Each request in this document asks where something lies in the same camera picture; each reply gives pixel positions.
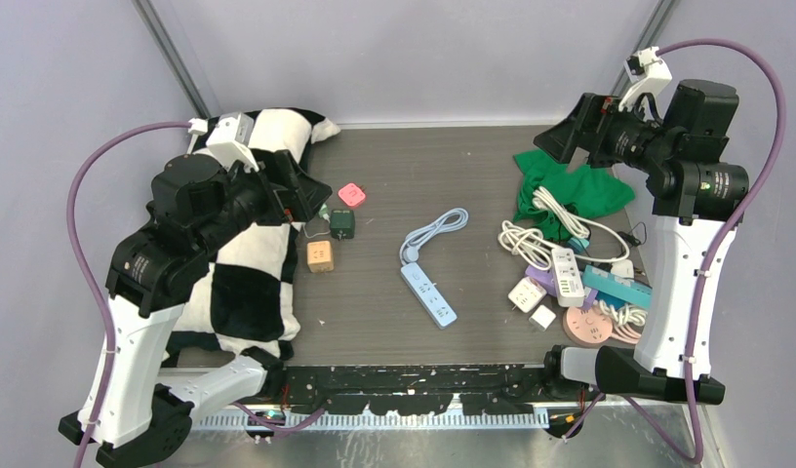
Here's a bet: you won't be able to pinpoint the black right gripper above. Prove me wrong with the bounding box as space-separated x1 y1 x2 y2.
535 90 678 172

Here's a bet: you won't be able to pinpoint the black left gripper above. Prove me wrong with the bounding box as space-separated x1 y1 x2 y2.
195 148 331 255

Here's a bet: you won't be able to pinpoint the light green small plug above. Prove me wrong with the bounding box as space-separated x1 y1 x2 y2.
302 204 331 239

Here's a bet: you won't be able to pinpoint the dark green cube adapter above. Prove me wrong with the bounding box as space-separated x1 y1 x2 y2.
329 209 356 240

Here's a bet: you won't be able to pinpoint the pink small plug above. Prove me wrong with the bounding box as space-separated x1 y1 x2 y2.
338 182 367 209

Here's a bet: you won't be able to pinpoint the orange cube adapter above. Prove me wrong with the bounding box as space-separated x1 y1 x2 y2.
306 240 335 273

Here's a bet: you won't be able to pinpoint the white power strip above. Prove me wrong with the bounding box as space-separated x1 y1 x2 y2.
550 247 586 308

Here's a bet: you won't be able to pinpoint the white tiger cube socket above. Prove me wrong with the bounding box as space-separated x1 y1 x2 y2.
507 277 547 313

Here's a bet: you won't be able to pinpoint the white charger plug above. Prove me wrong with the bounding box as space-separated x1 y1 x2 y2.
529 305 556 332

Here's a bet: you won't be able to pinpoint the light blue power strip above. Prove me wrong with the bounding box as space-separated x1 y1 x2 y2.
400 262 458 330

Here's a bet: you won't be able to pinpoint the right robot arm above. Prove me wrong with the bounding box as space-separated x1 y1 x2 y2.
534 79 749 405

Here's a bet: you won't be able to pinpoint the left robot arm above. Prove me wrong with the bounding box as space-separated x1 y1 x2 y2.
59 150 332 467

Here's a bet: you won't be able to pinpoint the pink round socket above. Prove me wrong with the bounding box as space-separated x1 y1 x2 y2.
562 306 614 348

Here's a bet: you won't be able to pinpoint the green cloth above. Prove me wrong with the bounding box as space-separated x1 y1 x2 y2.
513 149 635 241

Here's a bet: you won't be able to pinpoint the black white checkered pillow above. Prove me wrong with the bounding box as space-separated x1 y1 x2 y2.
162 107 340 368

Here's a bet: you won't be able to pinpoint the purple power strip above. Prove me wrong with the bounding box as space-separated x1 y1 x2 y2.
525 265 598 310

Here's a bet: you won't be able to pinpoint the teal power strip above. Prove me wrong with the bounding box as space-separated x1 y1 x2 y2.
581 265 652 310

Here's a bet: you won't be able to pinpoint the white coiled power cable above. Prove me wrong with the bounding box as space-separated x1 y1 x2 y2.
532 185 632 266

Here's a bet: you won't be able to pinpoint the black thin cable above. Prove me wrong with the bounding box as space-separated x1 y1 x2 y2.
617 221 648 250

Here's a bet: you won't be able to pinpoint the light blue coiled cable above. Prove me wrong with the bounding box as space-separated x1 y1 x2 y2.
398 207 470 265

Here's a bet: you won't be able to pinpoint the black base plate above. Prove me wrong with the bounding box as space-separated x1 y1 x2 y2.
268 363 606 418

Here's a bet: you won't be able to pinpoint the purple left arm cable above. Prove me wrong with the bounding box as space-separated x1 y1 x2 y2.
65 120 192 468

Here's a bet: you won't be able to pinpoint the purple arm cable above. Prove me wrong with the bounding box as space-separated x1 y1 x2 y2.
623 38 788 465
65 120 192 468

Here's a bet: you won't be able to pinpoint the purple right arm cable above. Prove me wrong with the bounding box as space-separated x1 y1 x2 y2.
623 38 788 465

